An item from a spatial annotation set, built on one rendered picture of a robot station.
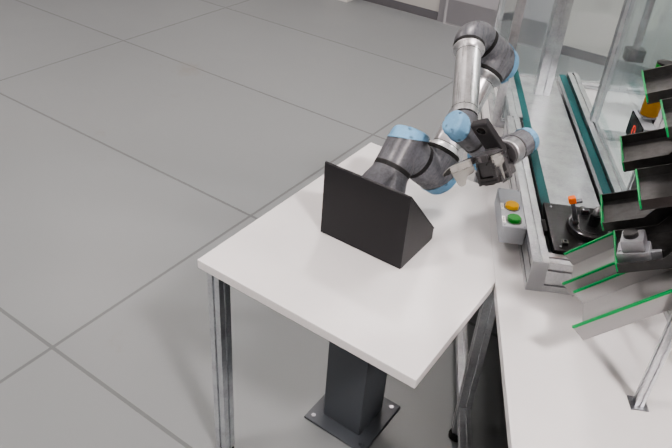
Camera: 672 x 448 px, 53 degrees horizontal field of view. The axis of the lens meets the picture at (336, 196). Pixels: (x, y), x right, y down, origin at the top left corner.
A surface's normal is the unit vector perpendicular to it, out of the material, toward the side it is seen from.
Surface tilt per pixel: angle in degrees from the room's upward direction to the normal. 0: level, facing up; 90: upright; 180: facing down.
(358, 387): 90
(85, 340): 0
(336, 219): 90
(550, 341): 0
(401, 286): 0
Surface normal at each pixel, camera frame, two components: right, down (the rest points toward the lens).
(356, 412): -0.58, 0.42
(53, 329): 0.07, -0.84
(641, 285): -0.63, -0.74
